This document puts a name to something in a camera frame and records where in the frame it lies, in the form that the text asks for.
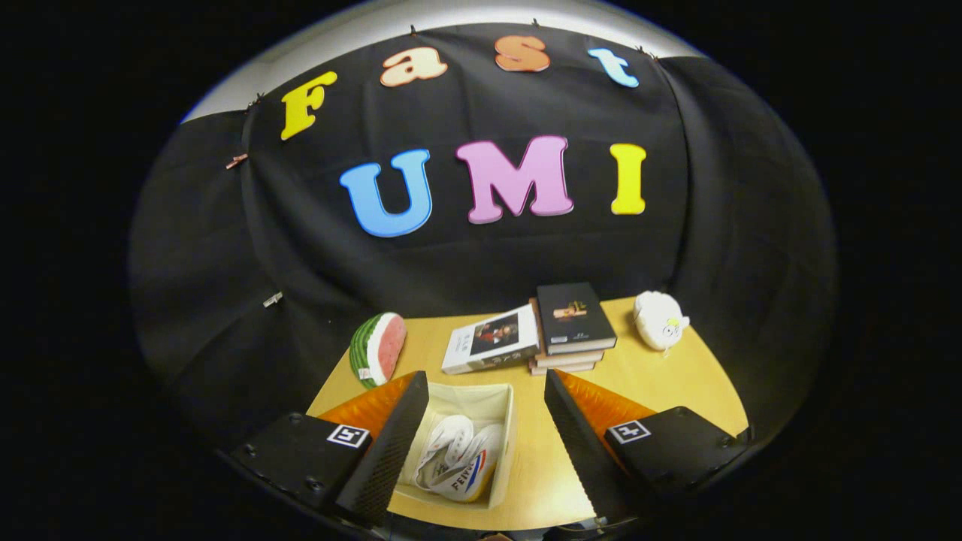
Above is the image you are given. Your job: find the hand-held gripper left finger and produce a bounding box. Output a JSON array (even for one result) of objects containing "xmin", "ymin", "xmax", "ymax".
[{"xmin": 229, "ymin": 370, "xmax": 431, "ymax": 528}]

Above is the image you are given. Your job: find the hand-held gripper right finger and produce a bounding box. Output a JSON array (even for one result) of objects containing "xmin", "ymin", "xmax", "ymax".
[{"xmin": 543, "ymin": 368, "xmax": 752, "ymax": 523}]

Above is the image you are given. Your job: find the white striped canvas shoe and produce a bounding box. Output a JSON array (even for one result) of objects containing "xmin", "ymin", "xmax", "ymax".
[
  {"xmin": 430, "ymin": 423, "xmax": 505, "ymax": 503},
  {"xmin": 413, "ymin": 415, "xmax": 476, "ymax": 485}
]

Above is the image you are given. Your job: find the cream fabric storage box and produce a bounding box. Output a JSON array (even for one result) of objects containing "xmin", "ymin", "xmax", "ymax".
[{"xmin": 391, "ymin": 382, "xmax": 516, "ymax": 512}]

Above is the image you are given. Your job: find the watermelon slice plush toy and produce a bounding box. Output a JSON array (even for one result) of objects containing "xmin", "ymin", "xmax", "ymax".
[{"xmin": 349, "ymin": 312, "xmax": 407, "ymax": 389}]

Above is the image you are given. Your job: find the black hardcover book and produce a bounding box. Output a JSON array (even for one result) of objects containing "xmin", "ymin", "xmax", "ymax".
[{"xmin": 536, "ymin": 283, "xmax": 618, "ymax": 355}]

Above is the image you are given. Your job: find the white portrait cover book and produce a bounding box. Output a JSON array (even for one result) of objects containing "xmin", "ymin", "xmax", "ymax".
[{"xmin": 441, "ymin": 304, "xmax": 541, "ymax": 375}]

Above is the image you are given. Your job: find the white plush animal toy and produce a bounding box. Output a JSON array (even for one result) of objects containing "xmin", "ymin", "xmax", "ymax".
[{"xmin": 633, "ymin": 291, "xmax": 691, "ymax": 352}]

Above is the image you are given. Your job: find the black backdrop cloth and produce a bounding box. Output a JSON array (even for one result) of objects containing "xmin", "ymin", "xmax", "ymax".
[{"xmin": 128, "ymin": 23, "xmax": 839, "ymax": 452}]

